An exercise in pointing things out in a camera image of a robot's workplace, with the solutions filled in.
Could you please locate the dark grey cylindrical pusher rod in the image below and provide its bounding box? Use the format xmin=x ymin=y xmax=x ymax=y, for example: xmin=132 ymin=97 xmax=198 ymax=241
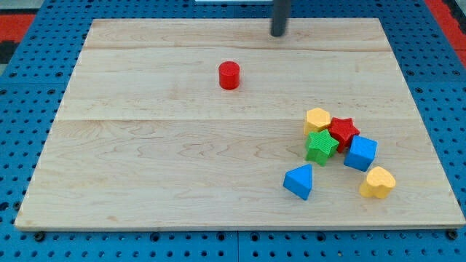
xmin=270 ymin=0 xmax=291 ymax=37

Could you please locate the red cylinder block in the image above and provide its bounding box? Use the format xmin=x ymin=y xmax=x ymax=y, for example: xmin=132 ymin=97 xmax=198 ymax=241
xmin=218 ymin=61 xmax=240 ymax=90

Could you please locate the blue triangle block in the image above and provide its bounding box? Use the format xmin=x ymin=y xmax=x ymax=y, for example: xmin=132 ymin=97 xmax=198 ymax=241
xmin=283 ymin=164 xmax=313 ymax=201

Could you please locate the yellow hexagon block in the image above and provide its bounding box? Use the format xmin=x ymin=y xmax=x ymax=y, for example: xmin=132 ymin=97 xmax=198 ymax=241
xmin=304 ymin=108 xmax=331 ymax=135

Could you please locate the red star block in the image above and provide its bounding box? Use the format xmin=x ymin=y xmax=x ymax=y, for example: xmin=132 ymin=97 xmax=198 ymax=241
xmin=328 ymin=117 xmax=360 ymax=153

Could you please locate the green star block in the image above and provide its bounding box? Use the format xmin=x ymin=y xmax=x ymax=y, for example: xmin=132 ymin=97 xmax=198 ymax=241
xmin=304 ymin=129 xmax=339 ymax=166

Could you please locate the blue cube block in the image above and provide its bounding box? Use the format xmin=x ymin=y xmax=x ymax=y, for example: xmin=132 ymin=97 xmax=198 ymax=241
xmin=344 ymin=135 xmax=378 ymax=172

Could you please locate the light wooden board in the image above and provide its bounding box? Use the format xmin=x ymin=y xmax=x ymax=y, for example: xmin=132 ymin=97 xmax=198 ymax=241
xmin=15 ymin=18 xmax=465 ymax=231

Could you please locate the yellow heart block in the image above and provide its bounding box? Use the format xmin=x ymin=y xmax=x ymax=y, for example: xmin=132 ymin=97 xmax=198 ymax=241
xmin=359 ymin=166 xmax=396 ymax=199

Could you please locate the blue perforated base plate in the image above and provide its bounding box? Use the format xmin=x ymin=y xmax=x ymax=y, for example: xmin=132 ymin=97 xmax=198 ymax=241
xmin=1 ymin=1 xmax=465 ymax=261

